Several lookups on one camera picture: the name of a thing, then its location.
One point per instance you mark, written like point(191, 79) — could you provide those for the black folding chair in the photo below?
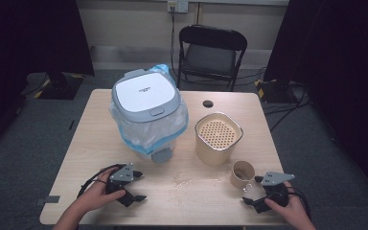
point(211, 57)

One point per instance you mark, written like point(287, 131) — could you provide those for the beige container with perforated strainer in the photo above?
point(212, 151)

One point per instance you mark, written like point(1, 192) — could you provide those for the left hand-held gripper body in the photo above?
point(123, 174)

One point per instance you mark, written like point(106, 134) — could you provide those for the grey tape strip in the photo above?
point(49, 199)

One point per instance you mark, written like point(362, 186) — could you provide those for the black stand base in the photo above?
point(60, 87)
point(276, 92)

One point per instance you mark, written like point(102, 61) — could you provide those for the white wall socket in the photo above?
point(178, 5)

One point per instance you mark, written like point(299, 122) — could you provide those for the person's right hand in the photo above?
point(292, 209)

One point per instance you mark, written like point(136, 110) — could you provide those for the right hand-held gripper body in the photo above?
point(274, 179)

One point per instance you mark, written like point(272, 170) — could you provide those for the black curtain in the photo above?
point(341, 64)
point(28, 48)

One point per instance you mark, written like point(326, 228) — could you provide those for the brown paper cup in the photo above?
point(238, 180)

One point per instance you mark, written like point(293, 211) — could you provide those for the clear blue-edged plastic bin liner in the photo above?
point(150, 135)

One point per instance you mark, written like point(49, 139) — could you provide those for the person's left hand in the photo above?
point(96, 195)

